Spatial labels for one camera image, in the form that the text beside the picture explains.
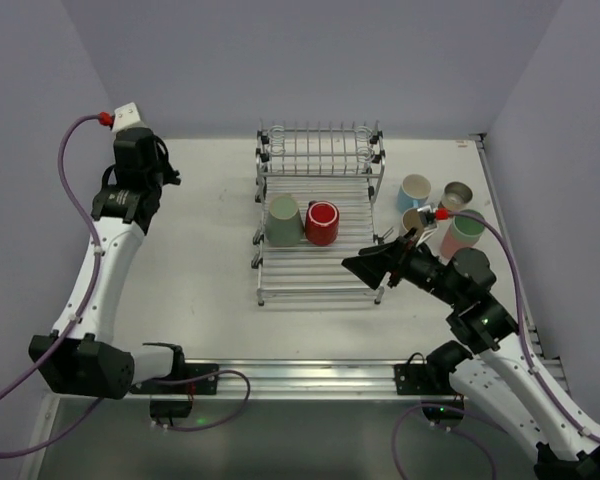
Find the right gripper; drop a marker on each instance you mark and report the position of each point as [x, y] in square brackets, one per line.
[397, 262]

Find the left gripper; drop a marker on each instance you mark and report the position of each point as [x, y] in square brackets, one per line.
[165, 173]

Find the beige tumbler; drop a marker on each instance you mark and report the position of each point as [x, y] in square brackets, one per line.
[411, 221]

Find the light blue mug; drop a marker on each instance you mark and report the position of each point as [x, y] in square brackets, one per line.
[413, 192]

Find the light green tumbler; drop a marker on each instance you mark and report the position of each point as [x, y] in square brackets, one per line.
[466, 227]

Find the cream and brown cup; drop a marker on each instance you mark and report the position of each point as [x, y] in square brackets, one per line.
[456, 196]

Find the pink tumbler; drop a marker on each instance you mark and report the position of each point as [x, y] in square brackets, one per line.
[453, 241]

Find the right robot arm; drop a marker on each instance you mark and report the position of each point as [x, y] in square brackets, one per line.
[489, 361]

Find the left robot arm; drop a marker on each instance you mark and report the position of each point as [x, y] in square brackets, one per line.
[78, 356]

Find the red mug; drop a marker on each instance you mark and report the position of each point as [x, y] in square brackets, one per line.
[322, 223]

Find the sage green mug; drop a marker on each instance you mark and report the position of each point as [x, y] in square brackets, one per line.
[284, 226]

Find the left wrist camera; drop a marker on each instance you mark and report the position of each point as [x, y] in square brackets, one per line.
[127, 116]

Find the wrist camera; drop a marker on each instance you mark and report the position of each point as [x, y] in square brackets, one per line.
[127, 116]
[427, 215]

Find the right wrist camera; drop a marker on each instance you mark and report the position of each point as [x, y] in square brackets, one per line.
[427, 215]

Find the silver wire dish rack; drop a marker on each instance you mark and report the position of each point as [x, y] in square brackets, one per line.
[317, 186]

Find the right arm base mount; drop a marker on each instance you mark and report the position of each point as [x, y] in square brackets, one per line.
[417, 377]

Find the aluminium mounting rail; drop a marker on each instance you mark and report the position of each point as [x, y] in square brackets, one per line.
[268, 380]

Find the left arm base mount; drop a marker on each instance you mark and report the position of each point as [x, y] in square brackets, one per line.
[170, 403]

